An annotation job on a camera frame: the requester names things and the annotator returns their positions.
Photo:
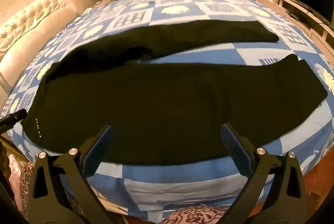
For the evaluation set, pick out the cream television cabinet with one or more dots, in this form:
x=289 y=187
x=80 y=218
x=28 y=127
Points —
x=289 y=3

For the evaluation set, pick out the cream tufted headboard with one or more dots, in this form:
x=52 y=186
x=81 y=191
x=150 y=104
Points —
x=34 y=20

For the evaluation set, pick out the blue patchwork printed bedsheet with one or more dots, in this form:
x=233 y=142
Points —
x=182 y=4

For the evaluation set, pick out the black pants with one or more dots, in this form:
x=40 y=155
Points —
x=156 y=104

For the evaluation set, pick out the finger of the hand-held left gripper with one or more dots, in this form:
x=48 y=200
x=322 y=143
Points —
x=14 y=118

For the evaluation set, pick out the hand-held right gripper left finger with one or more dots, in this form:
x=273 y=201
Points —
x=99 y=146

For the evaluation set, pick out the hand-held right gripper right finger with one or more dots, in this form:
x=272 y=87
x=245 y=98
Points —
x=234 y=151

